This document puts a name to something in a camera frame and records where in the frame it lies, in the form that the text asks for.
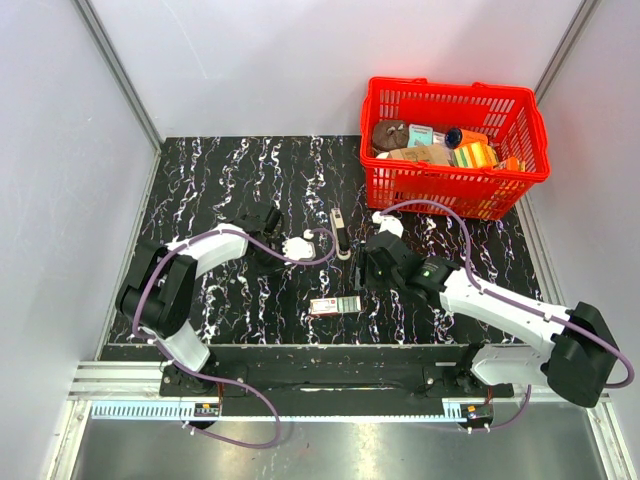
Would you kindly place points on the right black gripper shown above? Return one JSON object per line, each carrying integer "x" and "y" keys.
{"x": 370, "y": 282}

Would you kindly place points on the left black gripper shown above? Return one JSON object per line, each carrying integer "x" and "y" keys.
{"x": 278, "y": 265}

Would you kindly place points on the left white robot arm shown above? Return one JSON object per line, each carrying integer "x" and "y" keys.
{"x": 158, "y": 289}

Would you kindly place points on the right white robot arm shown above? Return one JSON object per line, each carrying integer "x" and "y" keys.
{"x": 570, "y": 350}

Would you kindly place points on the brown cardboard box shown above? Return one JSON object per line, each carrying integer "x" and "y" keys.
{"x": 434, "y": 154}

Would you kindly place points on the brown round item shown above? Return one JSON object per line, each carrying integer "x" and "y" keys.
{"x": 388, "y": 135}

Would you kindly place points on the teal white box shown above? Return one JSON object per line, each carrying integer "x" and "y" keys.
{"x": 419, "y": 135}

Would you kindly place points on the yellow green sticky notes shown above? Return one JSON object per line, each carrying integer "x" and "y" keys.
{"x": 477, "y": 155}

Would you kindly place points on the orange bottle blue cap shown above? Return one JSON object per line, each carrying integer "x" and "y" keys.
{"x": 458, "y": 137}

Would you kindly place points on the red plastic basket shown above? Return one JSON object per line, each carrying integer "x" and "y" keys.
{"x": 507, "y": 115}

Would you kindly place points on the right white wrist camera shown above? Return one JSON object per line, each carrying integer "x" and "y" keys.
{"x": 388, "y": 223}

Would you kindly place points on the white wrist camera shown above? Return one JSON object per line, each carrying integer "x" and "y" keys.
{"x": 388, "y": 223}
{"x": 300, "y": 248}

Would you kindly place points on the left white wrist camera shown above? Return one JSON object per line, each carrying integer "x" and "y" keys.
{"x": 300, "y": 248}

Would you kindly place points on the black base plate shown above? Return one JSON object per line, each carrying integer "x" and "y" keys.
{"x": 307, "y": 403}

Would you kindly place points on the aluminium frame rail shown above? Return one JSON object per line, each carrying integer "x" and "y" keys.
{"x": 408, "y": 370}

